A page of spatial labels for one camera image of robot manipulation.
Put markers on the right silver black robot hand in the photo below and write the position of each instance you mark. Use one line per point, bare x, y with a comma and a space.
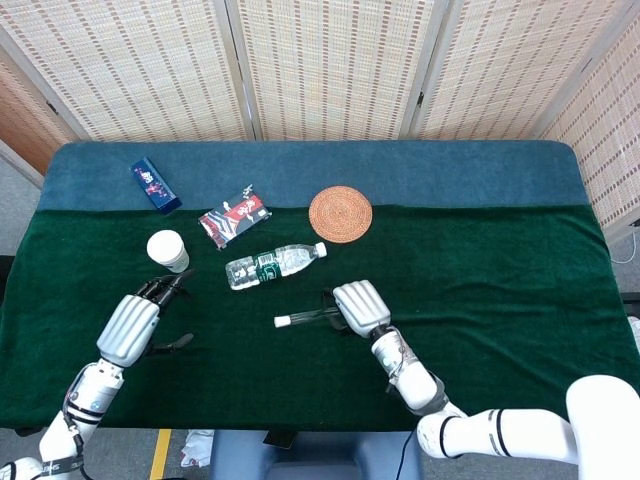
360, 307

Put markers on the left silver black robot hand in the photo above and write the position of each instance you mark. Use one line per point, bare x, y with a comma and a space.
127, 330

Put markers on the clear glass tube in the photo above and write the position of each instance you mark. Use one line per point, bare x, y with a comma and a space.
307, 318

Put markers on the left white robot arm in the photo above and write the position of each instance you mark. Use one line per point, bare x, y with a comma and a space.
85, 400

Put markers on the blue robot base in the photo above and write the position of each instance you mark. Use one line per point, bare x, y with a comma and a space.
320, 455

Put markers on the white paper cup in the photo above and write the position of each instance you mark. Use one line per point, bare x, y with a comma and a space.
165, 247

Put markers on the round woven orange coaster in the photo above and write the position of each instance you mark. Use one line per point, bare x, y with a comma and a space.
340, 214

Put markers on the clear plastic water bottle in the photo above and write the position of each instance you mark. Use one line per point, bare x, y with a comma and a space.
270, 265

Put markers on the dark green table cloth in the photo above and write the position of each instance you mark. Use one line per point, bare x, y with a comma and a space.
250, 380

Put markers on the crumpled white paper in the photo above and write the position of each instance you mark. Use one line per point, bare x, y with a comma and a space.
196, 447

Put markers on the blue table cloth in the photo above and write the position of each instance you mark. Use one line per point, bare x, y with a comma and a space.
400, 170

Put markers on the blue patterned box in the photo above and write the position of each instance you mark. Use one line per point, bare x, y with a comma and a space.
155, 185

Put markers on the red black white box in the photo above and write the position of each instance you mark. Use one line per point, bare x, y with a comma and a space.
235, 215

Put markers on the woven bamboo screen panel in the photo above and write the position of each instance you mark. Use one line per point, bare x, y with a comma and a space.
510, 65
610, 140
335, 65
25, 125
150, 65

